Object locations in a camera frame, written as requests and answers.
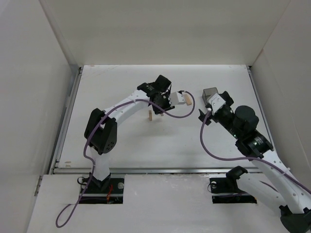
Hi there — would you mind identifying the wood block one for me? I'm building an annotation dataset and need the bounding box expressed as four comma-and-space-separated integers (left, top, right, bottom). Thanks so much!
148, 110, 153, 121

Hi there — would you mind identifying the smoky transparent plastic box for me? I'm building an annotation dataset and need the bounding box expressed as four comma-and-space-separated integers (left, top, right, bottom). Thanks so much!
202, 87, 218, 106

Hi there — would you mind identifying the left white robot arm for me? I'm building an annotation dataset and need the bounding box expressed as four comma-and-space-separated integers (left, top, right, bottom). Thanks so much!
84, 75, 174, 192

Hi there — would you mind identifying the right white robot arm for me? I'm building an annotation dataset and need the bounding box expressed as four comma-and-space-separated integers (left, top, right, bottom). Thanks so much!
199, 87, 311, 233

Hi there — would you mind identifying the wood block two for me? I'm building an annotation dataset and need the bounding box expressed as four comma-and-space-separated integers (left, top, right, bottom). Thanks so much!
183, 93, 192, 106

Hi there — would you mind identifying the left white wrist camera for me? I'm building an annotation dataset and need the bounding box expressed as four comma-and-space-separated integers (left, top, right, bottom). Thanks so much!
168, 91, 186, 106

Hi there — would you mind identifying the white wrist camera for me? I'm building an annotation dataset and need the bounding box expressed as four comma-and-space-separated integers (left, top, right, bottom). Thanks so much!
168, 91, 186, 106
207, 93, 226, 115

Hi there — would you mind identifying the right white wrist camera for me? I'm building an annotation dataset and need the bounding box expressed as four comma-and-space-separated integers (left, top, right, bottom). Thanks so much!
207, 93, 226, 115

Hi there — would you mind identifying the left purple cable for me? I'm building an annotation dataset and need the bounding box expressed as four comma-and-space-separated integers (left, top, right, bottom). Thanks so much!
55, 90, 196, 229

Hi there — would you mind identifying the purple cable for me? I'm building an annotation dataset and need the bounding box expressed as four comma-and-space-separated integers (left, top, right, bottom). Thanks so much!
199, 109, 311, 197
55, 90, 196, 229

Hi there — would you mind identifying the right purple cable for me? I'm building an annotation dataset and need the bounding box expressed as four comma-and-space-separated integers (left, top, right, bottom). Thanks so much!
199, 109, 311, 197

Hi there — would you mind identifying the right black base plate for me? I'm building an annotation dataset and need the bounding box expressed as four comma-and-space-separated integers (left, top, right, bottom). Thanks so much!
207, 177, 257, 204

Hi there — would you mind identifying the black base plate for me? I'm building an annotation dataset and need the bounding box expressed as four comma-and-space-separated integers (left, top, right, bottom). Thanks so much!
77, 175, 124, 204
207, 177, 257, 204

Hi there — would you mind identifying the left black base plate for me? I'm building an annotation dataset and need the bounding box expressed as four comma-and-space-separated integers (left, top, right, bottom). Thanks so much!
77, 175, 124, 204

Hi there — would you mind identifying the aluminium rail front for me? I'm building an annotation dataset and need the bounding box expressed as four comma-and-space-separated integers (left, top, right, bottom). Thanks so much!
52, 166, 265, 175

